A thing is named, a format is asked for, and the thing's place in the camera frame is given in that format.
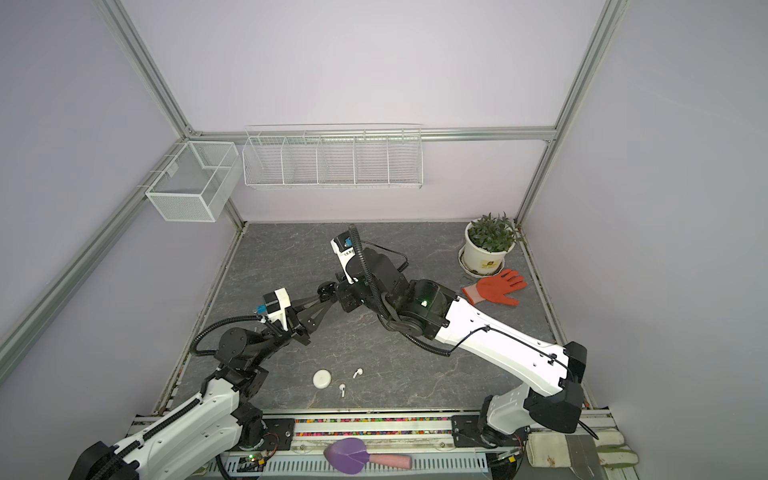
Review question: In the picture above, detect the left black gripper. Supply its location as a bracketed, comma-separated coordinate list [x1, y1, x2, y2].
[250, 294, 331, 366]

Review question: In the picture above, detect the white earbud charging case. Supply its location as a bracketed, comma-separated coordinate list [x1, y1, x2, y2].
[312, 369, 332, 390]

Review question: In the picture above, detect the black earbud charging case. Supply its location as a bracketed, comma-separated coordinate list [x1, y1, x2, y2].
[317, 281, 337, 302]

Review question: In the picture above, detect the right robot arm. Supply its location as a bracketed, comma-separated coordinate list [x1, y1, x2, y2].
[330, 225, 587, 448]

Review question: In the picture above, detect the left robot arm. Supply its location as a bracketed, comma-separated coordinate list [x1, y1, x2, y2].
[70, 292, 338, 479]

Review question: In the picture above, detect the white plant pot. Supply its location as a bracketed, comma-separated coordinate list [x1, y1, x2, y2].
[458, 223, 517, 278]

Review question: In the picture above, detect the red rubber glove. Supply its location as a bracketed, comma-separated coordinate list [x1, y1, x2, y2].
[462, 269, 527, 306]

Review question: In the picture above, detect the green potted plant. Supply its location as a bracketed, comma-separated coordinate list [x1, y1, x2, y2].
[468, 213, 519, 253]

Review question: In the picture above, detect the white mesh box basket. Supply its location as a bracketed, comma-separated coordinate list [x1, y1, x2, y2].
[145, 140, 243, 223]

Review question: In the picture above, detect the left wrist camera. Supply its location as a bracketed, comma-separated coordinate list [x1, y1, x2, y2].
[255, 288, 291, 332]

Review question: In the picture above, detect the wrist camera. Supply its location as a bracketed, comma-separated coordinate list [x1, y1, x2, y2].
[255, 288, 291, 332]
[330, 231, 357, 284]

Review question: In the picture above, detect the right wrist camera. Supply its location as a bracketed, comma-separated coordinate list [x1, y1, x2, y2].
[330, 231, 357, 284]

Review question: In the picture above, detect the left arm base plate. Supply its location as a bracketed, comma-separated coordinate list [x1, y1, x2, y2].
[238, 418, 296, 452]

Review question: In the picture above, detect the white wire shelf basket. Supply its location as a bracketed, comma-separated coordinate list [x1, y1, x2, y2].
[242, 123, 424, 189]

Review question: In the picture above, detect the purple scoop pink handle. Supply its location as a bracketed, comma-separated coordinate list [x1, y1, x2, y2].
[323, 437, 412, 475]

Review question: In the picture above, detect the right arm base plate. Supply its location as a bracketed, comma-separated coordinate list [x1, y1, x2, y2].
[450, 414, 531, 449]

